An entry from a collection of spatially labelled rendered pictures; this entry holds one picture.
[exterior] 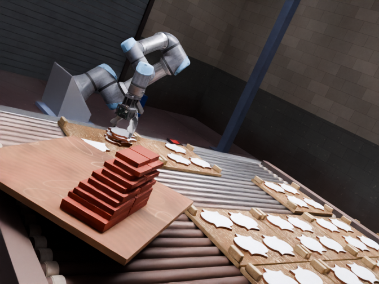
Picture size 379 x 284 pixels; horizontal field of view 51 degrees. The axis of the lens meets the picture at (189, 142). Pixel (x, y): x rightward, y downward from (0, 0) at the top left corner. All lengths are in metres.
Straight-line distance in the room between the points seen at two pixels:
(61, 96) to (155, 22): 5.55
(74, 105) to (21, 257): 1.38
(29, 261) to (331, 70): 6.85
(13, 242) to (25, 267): 0.09
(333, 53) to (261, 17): 1.87
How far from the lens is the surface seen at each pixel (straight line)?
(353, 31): 7.52
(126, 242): 0.95
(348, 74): 7.30
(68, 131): 1.86
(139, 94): 1.83
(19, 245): 0.99
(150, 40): 2.08
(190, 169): 2.01
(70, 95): 2.20
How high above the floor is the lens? 1.51
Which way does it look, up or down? 13 degrees down
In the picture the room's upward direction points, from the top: 24 degrees clockwise
